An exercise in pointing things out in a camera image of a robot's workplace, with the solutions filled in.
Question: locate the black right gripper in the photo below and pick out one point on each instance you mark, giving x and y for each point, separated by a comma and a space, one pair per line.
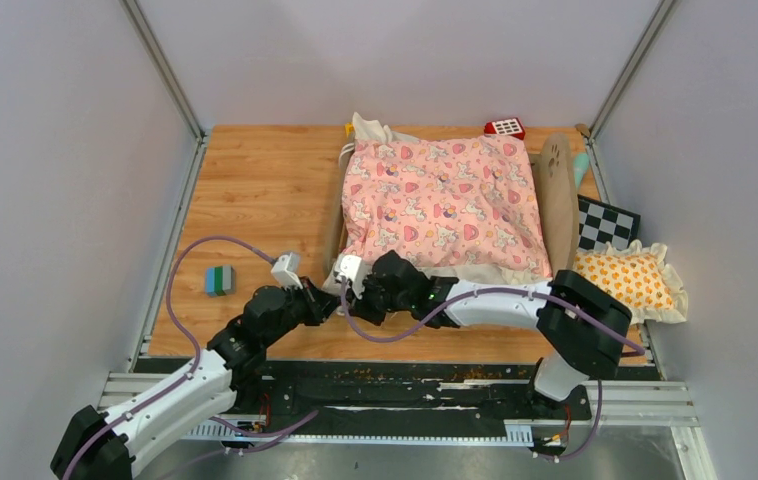
360, 307

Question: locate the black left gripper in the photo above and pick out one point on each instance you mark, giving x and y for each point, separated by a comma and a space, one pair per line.
321, 304

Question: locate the pink unicorn drawstring bag blanket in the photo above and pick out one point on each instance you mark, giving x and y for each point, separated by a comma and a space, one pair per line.
464, 207

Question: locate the wooden striped pet bed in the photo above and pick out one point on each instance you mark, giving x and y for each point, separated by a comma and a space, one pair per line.
555, 189

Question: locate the orange duck print pillow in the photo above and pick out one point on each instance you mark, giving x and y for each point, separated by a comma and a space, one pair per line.
639, 278

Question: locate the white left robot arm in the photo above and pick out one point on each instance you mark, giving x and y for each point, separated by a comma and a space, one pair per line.
119, 442

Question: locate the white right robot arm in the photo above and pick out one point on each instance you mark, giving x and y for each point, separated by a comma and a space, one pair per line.
585, 326

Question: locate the blue green grey block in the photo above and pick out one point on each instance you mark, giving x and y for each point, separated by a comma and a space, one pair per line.
220, 281

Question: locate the red white grid block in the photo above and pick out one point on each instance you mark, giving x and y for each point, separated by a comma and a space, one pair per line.
511, 127

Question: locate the black and silver chessboard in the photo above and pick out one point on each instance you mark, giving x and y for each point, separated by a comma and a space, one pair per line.
602, 224

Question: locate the mint green massager wand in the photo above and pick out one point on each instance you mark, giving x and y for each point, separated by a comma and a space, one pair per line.
581, 163

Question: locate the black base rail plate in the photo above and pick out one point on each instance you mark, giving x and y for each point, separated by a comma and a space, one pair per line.
387, 399

